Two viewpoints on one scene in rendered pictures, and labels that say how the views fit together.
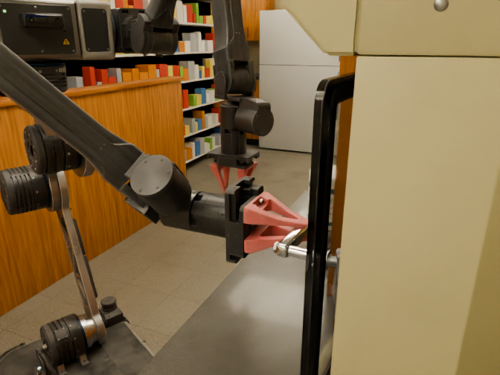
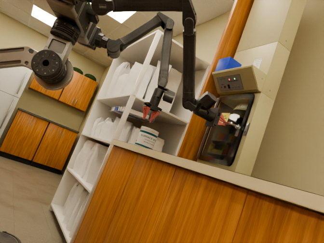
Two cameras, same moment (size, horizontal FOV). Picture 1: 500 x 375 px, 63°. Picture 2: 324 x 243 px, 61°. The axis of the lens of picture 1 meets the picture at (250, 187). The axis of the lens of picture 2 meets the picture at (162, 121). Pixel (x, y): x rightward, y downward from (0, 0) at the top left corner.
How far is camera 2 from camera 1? 1.38 m
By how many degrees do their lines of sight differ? 58
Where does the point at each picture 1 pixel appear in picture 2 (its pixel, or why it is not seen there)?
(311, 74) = not seen: outside the picture
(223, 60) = (165, 75)
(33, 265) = not seen: outside the picture
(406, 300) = (257, 133)
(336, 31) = (260, 87)
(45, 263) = not seen: outside the picture
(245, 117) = (170, 95)
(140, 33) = (116, 45)
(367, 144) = (259, 105)
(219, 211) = (213, 113)
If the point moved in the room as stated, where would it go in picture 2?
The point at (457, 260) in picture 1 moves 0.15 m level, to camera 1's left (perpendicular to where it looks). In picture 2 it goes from (263, 127) to (255, 116)
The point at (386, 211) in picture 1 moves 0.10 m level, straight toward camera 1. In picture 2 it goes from (258, 116) to (275, 117)
